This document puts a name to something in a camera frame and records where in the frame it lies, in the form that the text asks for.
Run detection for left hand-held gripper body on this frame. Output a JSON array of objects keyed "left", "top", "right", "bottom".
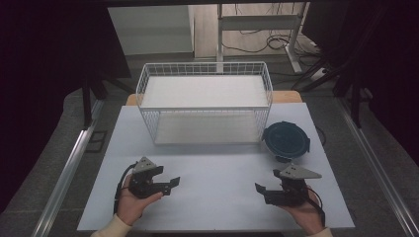
[{"left": 127, "top": 156, "right": 165, "bottom": 199}]

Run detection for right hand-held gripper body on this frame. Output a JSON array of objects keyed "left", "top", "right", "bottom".
[{"left": 273, "top": 163, "right": 323, "bottom": 207}]

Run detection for person's left hand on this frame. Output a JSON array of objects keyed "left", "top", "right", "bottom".
[{"left": 117, "top": 174, "right": 164, "bottom": 227}]

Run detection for person's right hand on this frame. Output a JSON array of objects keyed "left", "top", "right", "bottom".
[{"left": 282, "top": 185, "right": 326, "bottom": 237}]

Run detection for dark blue round lidded container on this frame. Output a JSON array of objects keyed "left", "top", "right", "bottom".
[{"left": 261, "top": 120, "right": 311, "bottom": 163}]

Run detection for black stand legs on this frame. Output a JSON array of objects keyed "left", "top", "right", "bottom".
[
  {"left": 291, "top": 55, "right": 375, "bottom": 129},
  {"left": 80, "top": 70, "right": 136, "bottom": 130}
]

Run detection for white power strip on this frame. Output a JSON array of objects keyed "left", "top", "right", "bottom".
[{"left": 309, "top": 66, "right": 328, "bottom": 82}]

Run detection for white cabinet panel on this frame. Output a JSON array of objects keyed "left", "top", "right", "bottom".
[{"left": 107, "top": 5, "right": 195, "bottom": 56}]

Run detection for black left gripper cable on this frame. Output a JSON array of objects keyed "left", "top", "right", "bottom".
[{"left": 113, "top": 162, "right": 138, "bottom": 215}]

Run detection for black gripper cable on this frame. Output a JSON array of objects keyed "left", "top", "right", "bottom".
[
  {"left": 305, "top": 187, "right": 327, "bottom": 229},
  {"left": 113, "top": 162, "right": 138, "bottom": 215}
]

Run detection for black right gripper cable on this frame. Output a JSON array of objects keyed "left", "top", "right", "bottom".
[{"left": 305, "top": 187, "right": 327, "bottom": 229}]

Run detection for black square floor frame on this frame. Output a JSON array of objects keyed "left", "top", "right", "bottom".
[{"left": 85, "top": 129, "right": 109, "bottom": 154}]

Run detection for thin black table cable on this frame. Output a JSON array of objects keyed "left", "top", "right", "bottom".
[{"left": 314, "top": 125, "right": 327, "bottom": 148}]

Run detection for aluminium rail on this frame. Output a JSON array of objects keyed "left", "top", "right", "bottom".
[
  {"left": 31, "top": 98, "right": 106, "bottom": 237},
  {"left": 335, "top": 98, "right": 419, "bottom": 237}
]

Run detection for white wire shelf rack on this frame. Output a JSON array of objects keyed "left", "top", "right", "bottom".
[{"left": 135, "top": 61, "right": 274, "bottom": 146}]

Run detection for black floor cables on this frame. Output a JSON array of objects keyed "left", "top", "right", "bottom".
[{"left": 221, "top": 29, "right": 320, "bottom": 57}]

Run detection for white desk frame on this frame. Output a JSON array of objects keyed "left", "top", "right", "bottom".
[{"left": 215, "top": 2, "right": 310, "bottom": 74}]

